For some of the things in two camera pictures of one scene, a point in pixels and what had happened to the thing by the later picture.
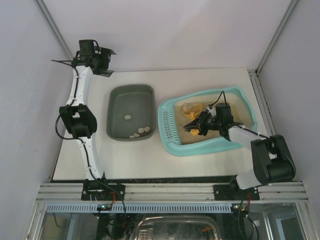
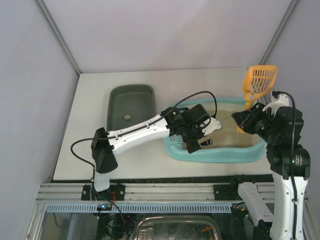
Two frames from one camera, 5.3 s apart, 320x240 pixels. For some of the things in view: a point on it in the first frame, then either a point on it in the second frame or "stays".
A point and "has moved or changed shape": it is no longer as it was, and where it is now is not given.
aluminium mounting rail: (68, 192) stays
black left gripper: (106, 62) to (194, 139)
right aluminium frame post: (274, 38) stays
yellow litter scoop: (193, 110) has moved or changed shape
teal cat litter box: (168, 125) has moved or changed shape
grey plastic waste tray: (131, 113) stays
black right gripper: (202, 124) to (243, 119)
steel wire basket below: (178, 228) stays
